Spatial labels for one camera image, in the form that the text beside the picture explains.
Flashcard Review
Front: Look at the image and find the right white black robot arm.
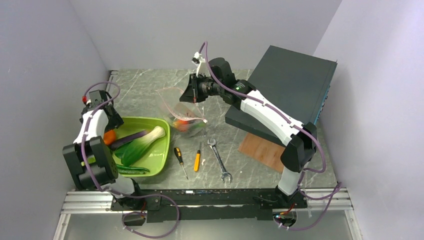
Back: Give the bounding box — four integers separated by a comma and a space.
179, 52, 318, 208

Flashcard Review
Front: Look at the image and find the orange fruit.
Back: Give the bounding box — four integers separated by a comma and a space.
103, 130, 117, 146

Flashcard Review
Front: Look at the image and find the purple eggplant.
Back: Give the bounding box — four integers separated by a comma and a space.
108, 130, 149, 151

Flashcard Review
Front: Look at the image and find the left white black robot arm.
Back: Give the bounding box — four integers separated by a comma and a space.
62, 90, 144, 210

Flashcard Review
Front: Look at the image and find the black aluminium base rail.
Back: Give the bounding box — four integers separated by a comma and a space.
52, 181, 364, 240

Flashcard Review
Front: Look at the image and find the silver open-end wrench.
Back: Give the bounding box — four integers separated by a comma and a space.
207, 138, 233, 183

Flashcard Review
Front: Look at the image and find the large dark grey box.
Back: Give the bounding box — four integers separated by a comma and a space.
225, 45, 338, 147

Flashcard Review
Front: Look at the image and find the black yellow screwdriver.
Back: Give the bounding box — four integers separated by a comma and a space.
173, 147, 189, 180

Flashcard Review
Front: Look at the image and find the green plastic tray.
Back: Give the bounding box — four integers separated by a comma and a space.
111, 116, 170, 178

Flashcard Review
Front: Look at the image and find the brown wooden board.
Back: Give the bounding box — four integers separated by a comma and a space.
238, 133, 285, 173

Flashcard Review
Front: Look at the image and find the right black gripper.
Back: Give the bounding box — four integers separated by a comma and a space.
180, 72, 224, 103

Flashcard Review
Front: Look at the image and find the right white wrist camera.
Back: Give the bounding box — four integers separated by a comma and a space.
191, 51, 209, 77

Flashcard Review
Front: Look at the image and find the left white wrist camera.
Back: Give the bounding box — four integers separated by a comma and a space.
82, 90, 108, 108

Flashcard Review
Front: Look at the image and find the dark green cucumber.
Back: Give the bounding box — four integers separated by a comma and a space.
116, 164, 150, 175

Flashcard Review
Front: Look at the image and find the clear zip top bag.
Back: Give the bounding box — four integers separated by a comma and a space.
156, 87, 208, 137

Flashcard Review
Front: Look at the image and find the green bok choy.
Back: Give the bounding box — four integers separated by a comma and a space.
112, 126, 166, 167

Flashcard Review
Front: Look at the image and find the orange utility knife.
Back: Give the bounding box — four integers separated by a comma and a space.
193, 142, 202, 172

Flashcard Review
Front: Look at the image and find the red bell pepper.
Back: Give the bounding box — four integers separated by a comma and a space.
173, 119, 190, 132

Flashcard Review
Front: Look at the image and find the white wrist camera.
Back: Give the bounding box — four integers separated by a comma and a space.
191, 51, 209, 77
82, 90, 108, 108

